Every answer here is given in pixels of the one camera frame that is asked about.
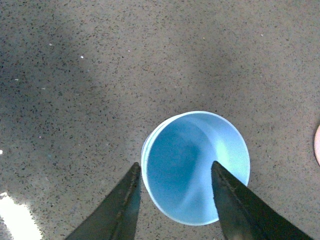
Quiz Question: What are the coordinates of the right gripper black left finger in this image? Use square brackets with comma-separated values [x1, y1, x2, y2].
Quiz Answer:
[66, 162, 141, 240]

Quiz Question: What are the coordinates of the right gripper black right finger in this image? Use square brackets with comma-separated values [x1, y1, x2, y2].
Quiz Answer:
[211, 161, 311, 240]

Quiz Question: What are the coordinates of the pink bowl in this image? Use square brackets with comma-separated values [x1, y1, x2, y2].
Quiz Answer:
[313, 125, 320, 165]

